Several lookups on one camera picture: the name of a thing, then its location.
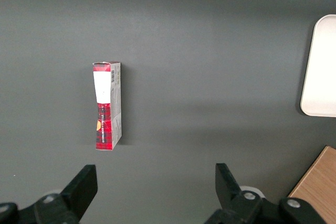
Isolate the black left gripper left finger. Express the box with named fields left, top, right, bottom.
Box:
left=0, top=164, right=99, bottom=224

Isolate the wooden drawer cabinet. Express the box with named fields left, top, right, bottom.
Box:
left=288, top=145, right=336, bottom=224

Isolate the red and grey carton box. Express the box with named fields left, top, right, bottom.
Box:
left=91, top=60, right=123, bottom=151

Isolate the cream plastic tray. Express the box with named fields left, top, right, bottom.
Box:
left=300, top=14, right=336, bottom=118

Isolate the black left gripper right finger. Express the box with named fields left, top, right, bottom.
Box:
left=204, top=163, right=327, bottom=224

